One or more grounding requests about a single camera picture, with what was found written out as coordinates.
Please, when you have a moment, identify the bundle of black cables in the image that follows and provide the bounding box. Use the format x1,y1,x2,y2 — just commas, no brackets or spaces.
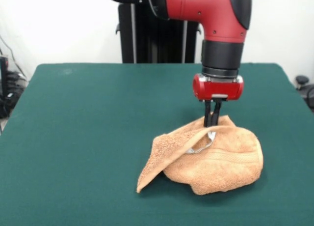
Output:
0,35,29,119

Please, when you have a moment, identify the black office chair base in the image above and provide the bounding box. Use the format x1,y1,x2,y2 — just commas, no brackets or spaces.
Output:
295,75,314,106

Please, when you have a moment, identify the black electronics box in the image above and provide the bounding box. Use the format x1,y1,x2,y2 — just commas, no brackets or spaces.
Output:
0,56,10,100

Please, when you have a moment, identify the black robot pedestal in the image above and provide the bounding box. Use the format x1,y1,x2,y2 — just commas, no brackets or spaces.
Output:
107,0,204,64

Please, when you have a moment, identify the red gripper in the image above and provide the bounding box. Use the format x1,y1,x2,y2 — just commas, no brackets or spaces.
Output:
192,73,245,128

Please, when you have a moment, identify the dark green table cloth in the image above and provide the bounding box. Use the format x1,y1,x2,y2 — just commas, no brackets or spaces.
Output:
0,62,314,226

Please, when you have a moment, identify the orange terry towel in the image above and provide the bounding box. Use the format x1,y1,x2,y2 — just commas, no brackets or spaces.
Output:
136,114,264,195

